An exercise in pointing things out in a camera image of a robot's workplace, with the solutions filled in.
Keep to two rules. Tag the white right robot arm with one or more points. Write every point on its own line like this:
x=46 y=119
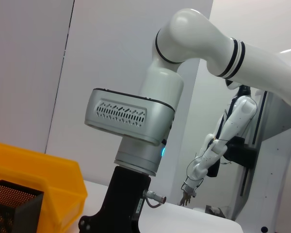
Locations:
x=191 y=34

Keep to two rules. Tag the yellow plastic bin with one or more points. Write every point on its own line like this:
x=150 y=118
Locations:
x=53 y=174

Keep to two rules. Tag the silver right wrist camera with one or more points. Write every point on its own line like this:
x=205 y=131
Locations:
x=116 y=114

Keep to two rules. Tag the white robot torso column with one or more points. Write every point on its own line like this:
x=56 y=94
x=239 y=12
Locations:
x=281 y=170

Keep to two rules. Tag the black mesh pen holder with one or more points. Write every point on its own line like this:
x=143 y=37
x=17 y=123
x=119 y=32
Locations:
x=12 y=206

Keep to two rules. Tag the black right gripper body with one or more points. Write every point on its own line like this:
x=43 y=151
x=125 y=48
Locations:
x=121 y=199

